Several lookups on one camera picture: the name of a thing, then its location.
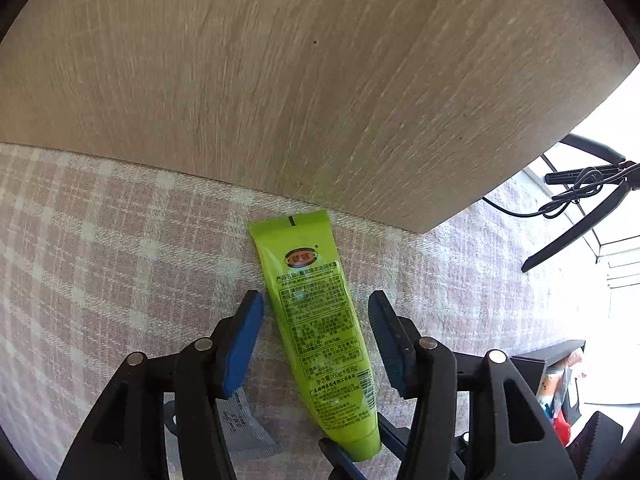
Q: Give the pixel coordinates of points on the light wooden panel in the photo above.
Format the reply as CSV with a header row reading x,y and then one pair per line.
x,y
300,85

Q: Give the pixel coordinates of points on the grey sachet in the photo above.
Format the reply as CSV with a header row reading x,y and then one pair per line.
x,y
250,435

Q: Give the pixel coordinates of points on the green cream tube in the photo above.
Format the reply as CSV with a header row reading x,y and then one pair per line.
x,y
320,320

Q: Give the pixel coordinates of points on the black tripod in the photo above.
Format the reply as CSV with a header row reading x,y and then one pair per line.
x,y
555,177

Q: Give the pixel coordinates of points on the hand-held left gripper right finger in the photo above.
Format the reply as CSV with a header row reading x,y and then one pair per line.
x,y
390,345

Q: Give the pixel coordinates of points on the black container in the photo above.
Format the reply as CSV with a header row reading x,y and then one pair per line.
x,y
525,365

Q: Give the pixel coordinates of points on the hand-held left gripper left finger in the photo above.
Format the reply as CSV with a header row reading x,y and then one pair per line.
x,y
245,345

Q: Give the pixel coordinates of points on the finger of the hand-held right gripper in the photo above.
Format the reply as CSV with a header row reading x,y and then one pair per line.
x,y
392,432
342,465

